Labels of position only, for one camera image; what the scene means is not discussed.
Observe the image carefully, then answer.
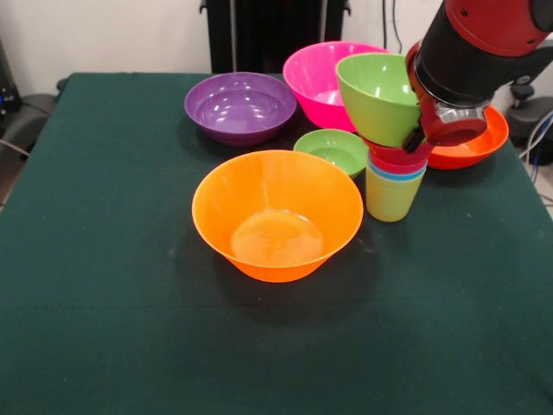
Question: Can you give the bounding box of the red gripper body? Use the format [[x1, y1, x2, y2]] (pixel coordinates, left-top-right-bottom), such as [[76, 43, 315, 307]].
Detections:
[[405, 41, 489, 147]]

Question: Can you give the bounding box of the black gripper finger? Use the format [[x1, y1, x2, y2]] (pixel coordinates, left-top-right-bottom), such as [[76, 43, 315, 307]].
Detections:
[[402, 126, 429, 155]]

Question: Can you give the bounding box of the red cup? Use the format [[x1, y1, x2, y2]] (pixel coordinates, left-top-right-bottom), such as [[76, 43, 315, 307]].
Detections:
[[368, 155, 429, 176]]

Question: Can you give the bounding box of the large green bowl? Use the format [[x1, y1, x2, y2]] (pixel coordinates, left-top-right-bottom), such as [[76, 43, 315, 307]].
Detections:
[[335, 53, 423, 148]]

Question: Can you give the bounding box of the blue cup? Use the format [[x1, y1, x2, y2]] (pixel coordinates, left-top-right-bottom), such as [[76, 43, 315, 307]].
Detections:
[[366, 163, 429, 183]]

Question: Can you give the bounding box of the red-orange bowl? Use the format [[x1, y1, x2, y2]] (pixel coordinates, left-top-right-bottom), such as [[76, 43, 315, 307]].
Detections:
[[426, 104, 510, 170]]

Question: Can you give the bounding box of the yellow cup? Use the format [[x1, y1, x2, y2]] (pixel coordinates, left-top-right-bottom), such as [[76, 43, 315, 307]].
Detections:
[[365, 169, 427, 224]]

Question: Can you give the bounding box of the small green bowl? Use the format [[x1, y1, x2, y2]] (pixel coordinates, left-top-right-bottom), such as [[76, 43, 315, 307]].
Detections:
[[293, 128, 370, 181]]

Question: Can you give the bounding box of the black equipment with knob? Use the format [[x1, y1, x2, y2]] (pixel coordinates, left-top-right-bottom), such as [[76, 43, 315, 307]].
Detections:
[[505, 82, 553, 150]]

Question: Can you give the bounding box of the pink bowl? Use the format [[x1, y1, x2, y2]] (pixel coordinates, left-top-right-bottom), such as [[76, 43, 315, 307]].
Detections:
[[283, 41, 390, 133]]

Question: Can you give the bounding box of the large orange bowl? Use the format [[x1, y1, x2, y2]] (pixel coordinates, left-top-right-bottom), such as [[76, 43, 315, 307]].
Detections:
[[191, 150, 364, 284]]

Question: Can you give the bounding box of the purple bowl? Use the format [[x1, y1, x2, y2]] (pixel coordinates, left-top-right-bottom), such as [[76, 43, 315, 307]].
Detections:
[[184, 72, 298, 148]]

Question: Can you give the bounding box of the dark green tablecloth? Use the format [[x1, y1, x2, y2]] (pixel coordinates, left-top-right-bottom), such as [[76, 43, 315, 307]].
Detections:
[[0, 72, 553, 415]]

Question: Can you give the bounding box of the black electronics box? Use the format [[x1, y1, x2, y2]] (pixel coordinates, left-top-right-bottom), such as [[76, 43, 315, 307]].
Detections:
[[0, 36, 22, 129]]

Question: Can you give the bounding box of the white cable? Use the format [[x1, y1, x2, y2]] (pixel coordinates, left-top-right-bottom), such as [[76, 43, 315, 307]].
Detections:
[[518, 110, 553, 160]]

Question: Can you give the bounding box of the grey cable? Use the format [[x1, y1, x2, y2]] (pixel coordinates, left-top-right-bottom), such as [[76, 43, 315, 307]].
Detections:
[[0, 137, 31, 159]]

